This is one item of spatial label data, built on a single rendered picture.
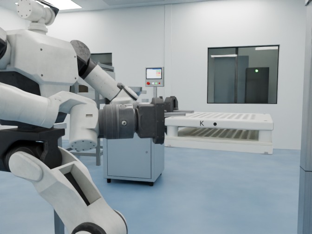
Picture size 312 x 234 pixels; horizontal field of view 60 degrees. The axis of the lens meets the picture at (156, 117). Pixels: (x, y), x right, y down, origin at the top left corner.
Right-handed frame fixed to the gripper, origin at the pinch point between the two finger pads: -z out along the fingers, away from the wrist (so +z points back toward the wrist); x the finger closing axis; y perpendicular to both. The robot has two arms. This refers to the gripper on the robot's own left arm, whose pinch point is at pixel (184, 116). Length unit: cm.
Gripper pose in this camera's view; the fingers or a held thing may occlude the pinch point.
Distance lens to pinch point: 83.0
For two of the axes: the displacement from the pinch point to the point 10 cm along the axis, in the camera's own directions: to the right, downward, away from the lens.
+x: 0.2, 10.0, 0.8
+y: -4.8, 0.7, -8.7
